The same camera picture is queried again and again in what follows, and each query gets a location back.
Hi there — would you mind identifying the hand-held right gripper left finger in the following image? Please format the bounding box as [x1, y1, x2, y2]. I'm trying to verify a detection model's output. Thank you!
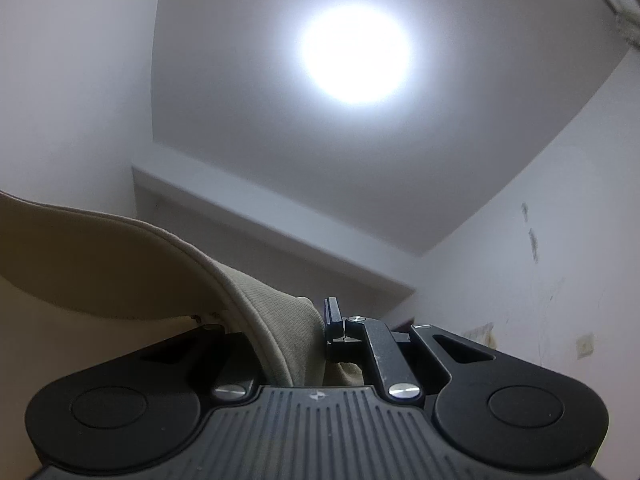
[140, 324, 262, 403]

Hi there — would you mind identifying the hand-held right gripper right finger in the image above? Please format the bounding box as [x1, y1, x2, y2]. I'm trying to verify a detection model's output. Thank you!
[324, 297, 497, 404]

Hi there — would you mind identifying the cream garment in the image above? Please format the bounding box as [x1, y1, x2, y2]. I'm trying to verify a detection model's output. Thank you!
[0, 191, 369, 389]

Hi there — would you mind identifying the round ceiling light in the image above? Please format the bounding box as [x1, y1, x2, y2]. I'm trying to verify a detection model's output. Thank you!
[292, 4, 414, 107]

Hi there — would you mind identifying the white cable duct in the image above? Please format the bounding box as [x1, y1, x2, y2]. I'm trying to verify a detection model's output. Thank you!
[570, 0, 640, 47]

